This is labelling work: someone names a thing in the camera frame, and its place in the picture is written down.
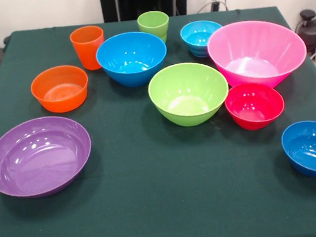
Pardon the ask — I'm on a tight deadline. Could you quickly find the green bowl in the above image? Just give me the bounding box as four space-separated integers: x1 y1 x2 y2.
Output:
145 58 233 131

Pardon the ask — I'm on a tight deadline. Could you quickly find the dark green tablecloth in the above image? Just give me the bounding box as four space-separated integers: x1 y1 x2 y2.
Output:
0 0 316 237

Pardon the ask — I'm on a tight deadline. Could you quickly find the large light blue bowl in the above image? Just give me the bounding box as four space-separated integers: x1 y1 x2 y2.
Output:
93 28 171 92

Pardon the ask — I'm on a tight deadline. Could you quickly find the small ribbed cyan bowl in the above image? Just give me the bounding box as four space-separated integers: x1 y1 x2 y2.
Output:
179 18 227 60

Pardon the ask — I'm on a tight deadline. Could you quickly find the green cup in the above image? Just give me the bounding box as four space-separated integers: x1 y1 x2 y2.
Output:
136 9 172 46

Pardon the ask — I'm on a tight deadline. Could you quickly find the red bowl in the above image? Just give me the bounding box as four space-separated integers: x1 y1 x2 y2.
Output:
223 79 287 134

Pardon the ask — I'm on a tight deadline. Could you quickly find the orange cup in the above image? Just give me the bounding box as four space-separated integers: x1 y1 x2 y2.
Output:
68 24 108 73

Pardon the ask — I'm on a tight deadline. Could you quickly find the orange bowl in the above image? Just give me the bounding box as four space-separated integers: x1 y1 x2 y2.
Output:
29 62 92 116

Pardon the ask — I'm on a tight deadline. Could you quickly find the large pink bowl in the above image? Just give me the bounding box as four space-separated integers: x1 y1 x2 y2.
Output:
204 14 311 95

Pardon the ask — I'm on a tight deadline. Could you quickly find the purple bowl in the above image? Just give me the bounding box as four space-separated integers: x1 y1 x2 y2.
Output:
0 112 97 203

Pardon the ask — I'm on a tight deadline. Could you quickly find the small dark blue bowl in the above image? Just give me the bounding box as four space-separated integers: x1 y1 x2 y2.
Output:
279 119 316 180

